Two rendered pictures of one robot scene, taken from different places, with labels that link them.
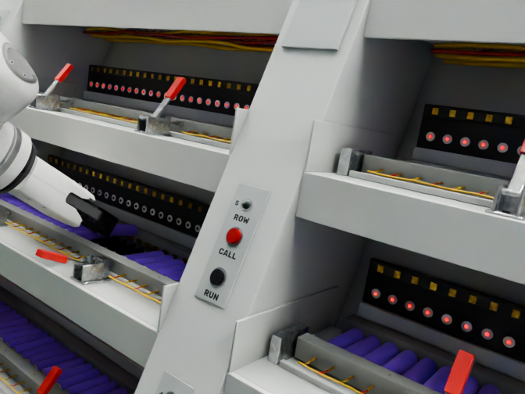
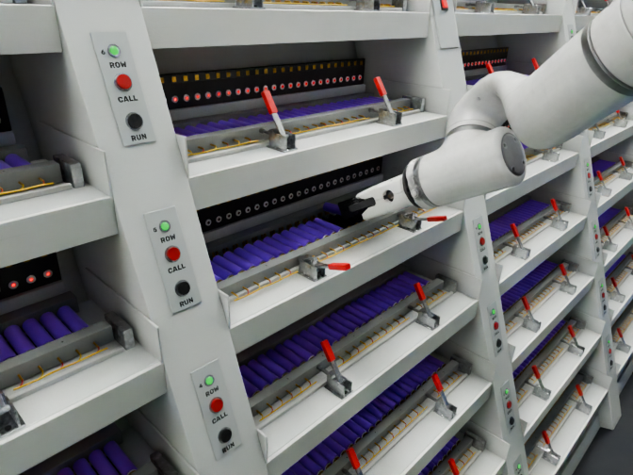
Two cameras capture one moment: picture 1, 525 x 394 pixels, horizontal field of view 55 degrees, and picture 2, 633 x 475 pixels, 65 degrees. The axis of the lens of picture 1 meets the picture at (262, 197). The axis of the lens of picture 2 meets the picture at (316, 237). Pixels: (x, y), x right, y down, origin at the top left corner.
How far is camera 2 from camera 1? 1.27 m
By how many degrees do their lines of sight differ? 80
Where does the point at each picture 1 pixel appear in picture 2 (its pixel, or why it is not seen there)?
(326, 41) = (454, 42)
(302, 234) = not seen: hidden behind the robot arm
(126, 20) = (325, 35)
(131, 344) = (452, 228)
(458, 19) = (474, 25)
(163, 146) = (417, 126)
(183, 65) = (219, 50)
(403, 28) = (462, 31)
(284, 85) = (448, 71)
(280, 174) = not seen: hidden behind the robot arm
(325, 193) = not seen: hidden behind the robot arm
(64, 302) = (417, 247)
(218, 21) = (394, 31)
